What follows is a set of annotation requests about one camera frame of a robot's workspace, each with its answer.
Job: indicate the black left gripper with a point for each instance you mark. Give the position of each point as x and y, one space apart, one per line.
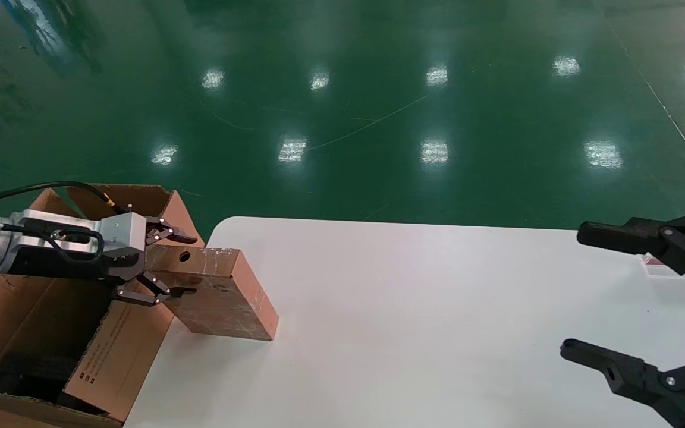
81 270

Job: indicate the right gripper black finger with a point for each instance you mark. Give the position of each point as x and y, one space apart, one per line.
628 374
622 235

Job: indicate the small brown cardboard box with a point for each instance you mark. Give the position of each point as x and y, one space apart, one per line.
217 297

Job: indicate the big open cardboard box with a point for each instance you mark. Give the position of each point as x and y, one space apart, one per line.
122 351

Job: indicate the white red label card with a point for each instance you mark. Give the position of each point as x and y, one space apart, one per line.
654 268

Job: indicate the black foam padding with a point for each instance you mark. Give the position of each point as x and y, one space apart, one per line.
39 368

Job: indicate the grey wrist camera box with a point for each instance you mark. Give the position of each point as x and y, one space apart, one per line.
122 235

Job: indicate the silver camera mounting bracket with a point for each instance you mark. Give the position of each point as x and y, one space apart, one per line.
39 220

